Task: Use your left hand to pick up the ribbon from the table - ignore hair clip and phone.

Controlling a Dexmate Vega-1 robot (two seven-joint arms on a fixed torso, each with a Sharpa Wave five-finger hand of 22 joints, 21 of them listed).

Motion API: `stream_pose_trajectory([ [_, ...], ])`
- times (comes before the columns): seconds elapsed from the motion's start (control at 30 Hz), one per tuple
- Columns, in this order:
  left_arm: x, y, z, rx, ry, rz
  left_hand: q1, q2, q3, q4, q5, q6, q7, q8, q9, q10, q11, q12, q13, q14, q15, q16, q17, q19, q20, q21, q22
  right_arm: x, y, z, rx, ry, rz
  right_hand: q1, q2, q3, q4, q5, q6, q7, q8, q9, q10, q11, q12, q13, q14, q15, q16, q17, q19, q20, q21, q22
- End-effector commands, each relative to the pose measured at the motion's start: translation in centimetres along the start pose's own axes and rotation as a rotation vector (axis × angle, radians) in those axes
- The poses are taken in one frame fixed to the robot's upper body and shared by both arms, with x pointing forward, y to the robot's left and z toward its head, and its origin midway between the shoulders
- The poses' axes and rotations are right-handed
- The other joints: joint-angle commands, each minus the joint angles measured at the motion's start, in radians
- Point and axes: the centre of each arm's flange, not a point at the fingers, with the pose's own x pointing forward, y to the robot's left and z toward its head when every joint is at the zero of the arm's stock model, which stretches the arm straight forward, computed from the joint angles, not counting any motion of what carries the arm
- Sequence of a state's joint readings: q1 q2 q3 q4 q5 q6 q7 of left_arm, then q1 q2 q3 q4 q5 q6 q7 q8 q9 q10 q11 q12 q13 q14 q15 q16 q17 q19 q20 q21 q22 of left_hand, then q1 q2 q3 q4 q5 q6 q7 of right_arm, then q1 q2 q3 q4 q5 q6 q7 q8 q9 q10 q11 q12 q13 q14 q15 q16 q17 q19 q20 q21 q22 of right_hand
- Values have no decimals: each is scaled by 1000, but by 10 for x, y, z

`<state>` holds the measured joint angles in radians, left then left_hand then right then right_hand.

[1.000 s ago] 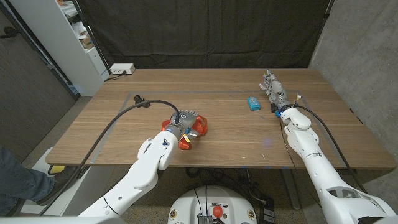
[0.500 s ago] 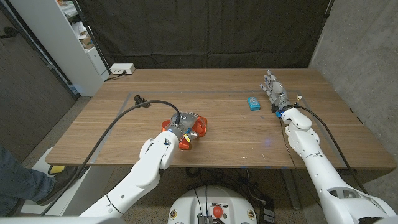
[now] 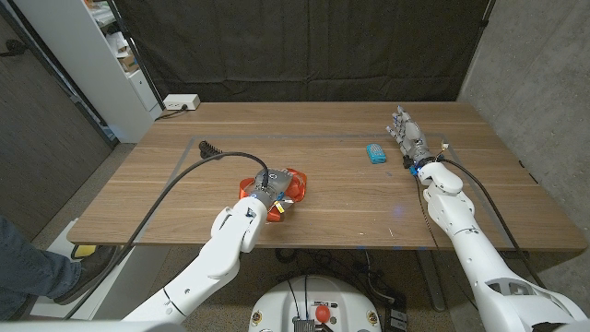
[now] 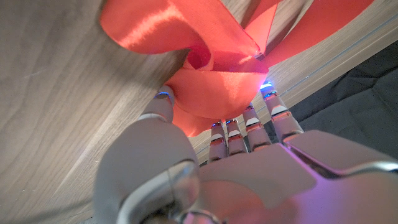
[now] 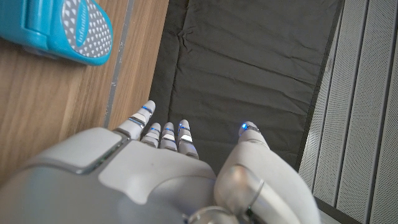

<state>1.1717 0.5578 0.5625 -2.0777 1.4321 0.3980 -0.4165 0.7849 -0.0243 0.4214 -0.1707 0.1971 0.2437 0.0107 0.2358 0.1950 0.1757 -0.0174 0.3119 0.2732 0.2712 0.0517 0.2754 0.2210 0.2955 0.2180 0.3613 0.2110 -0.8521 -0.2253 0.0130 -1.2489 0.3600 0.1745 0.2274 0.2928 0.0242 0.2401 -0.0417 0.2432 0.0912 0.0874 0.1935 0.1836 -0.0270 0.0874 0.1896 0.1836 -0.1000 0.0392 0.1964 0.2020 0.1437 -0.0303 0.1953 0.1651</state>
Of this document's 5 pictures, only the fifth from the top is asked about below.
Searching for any black backdrop curtain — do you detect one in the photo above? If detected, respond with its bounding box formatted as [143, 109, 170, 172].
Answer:
[148, 0, 345, 175]

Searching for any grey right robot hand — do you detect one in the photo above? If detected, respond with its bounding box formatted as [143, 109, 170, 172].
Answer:
[0, 99, 322, 224]

